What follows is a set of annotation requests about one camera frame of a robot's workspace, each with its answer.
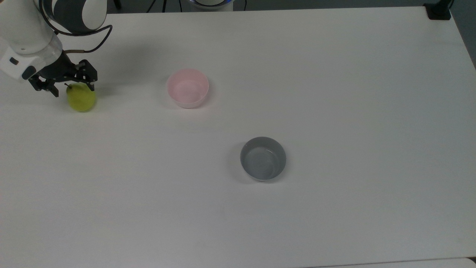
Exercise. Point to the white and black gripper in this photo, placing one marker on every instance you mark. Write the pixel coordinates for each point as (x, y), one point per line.
(15, 65)

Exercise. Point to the pink bowl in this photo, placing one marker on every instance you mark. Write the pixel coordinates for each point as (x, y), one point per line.
(187, 89)

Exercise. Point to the grey bowl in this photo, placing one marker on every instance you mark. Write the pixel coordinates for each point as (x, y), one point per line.
(263, 163)

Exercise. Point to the black table clamp stand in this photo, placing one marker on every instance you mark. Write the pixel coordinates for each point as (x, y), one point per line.
(438, 13)

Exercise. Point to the green pear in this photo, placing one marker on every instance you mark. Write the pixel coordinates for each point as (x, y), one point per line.
(81, 100)

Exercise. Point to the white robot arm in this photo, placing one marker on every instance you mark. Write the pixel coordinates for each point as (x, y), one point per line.
(22, 26)

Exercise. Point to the black stand leg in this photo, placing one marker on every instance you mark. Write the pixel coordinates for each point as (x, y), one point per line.
(117, 4)

